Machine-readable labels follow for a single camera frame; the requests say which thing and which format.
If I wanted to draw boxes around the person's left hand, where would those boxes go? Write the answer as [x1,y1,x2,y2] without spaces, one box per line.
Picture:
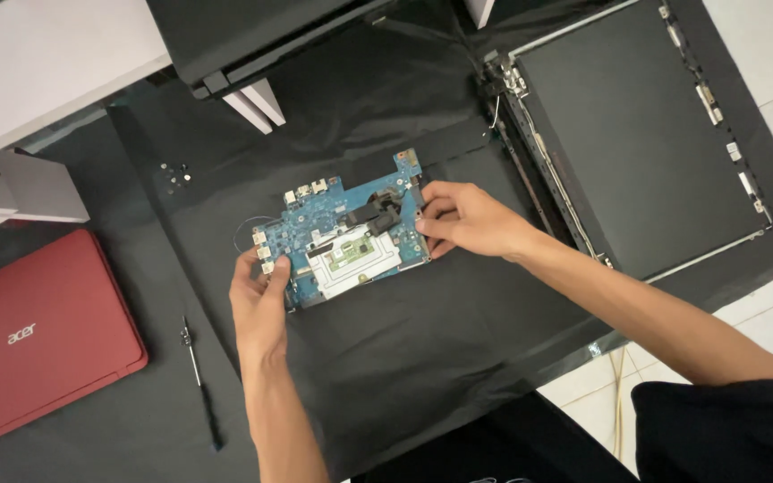
[229,247,292,367]

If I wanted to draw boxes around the person's right hand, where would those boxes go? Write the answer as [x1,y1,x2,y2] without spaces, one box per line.
[415,180,542,263]

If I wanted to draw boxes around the blue laptop motherboard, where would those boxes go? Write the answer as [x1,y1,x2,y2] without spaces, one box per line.
[251,148,433,311]

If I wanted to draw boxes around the black plastic sheet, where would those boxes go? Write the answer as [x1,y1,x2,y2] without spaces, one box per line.
[0,0,773,483]

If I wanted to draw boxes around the group of small screws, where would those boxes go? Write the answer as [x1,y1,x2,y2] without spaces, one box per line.
[160,161,193,195]

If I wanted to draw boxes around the laptop screen panel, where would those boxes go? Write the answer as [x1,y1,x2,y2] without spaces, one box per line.
[484,0,773,284]

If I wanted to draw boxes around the white table legs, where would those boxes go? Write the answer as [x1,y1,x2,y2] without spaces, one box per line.
[223,78,287,135]

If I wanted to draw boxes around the red laptop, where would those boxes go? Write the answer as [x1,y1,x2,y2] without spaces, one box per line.
[0,229,149,449]

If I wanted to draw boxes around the black laptop base cover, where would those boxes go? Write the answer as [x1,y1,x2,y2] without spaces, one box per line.
[146,0,394,100]

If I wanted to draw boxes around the person's black shorts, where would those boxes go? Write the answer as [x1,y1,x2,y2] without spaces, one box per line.
[353,380,773,483]

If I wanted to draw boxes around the white shelf unit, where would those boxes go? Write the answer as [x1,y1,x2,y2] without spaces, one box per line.
[0,0,173,246]

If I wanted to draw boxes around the black handled screwdriver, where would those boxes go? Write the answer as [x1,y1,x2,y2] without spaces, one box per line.
[180,317,224,452]

